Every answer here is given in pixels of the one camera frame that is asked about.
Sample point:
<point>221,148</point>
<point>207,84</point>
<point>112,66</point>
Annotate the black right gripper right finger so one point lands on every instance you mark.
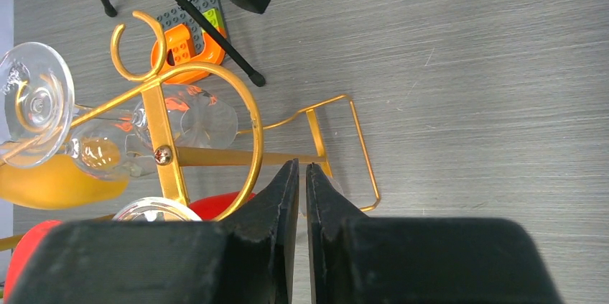
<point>355,258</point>

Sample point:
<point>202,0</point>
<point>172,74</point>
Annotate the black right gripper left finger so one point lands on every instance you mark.
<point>247,257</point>

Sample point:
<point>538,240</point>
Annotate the red silicone wine glass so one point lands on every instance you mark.
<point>206,208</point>

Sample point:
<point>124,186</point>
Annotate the gold wire wine glass rack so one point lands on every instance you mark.
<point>169,158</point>

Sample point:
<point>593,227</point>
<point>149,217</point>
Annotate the clear tall flute glass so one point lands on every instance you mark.
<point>156,209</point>

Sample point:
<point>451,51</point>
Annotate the clear wine glass back right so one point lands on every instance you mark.
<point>197,118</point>

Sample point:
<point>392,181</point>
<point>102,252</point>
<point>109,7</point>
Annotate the clear wine glass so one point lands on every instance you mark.
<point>37,111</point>
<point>197,118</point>

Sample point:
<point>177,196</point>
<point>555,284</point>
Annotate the yellow silicone wine glass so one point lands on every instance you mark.
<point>56,184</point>

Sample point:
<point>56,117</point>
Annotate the clear wine glass back left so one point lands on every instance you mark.
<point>37,111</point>

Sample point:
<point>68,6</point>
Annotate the orange toy block piece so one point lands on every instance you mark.
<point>182,49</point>

